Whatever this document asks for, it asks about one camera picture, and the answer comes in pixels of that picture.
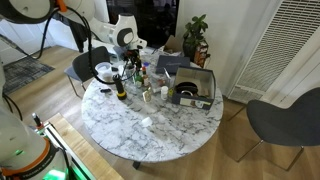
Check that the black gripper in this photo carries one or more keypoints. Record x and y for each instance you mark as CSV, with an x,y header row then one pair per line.
x,y
133,56

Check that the green hot sauce bottle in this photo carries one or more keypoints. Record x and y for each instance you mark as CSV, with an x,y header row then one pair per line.
x,y
138,80

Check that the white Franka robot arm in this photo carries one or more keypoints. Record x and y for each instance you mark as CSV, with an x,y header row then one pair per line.
x,y
123,25

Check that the blue-capped small bottle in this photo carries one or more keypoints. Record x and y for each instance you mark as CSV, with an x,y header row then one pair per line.
x,y
146,64

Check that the red-capped brown sauce bottle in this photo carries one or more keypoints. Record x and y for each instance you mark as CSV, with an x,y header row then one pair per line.
x,y
146,80

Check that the white pill bottle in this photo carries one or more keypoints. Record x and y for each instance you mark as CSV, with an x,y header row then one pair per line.
x,y
164,93

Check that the small clear plastic lid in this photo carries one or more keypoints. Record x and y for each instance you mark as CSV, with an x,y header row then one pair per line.
x,y
147,122

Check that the small clear plastic cup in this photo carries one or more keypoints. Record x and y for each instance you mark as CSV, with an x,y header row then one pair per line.
x,y
122,70

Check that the black remote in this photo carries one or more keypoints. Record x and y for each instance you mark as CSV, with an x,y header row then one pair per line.
x,y
114,69

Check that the black yellow flashlight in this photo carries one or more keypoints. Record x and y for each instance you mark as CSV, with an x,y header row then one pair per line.
x,y
120,88

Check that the white TV stand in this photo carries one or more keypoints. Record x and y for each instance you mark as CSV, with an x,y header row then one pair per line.
x,y
154,50

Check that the small labelled glass jar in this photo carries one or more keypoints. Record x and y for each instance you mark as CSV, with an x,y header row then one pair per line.
x,y
147,95

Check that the dark blue book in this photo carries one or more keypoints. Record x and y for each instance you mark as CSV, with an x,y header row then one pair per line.
x,y
171,63

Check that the small black rectangular item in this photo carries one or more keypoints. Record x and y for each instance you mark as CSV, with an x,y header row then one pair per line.
x,y
105,90

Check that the brown cardboard box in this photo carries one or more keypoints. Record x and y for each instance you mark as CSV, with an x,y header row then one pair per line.
x,y
173,45

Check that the black TV screen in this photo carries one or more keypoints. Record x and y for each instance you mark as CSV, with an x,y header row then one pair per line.
x,y
150,20

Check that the dark grey chair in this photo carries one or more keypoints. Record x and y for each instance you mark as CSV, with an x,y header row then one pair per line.
x,y
283,123
85,65

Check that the green potted plant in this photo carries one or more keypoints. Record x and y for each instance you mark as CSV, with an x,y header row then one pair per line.
x,y
195,30

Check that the grey storage box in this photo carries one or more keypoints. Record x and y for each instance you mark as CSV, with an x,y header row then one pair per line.
x,y
206,80

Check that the wooden platform board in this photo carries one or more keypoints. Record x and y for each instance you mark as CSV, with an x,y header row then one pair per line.
x,y
86,153

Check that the black red-tipped plug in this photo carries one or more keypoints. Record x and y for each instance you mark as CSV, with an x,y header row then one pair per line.
x,y
36,119

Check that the dark grey floor rug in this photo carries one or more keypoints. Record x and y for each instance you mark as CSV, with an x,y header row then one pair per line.
x,y
23,71

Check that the black table pedestal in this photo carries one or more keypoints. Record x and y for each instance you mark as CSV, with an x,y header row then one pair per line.
x,y
136,165

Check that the aluminium mounting rail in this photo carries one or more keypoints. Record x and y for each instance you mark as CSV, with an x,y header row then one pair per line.
x,y
56,136

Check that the white wall heater vent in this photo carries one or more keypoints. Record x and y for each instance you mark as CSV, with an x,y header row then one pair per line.
x,y
276,50

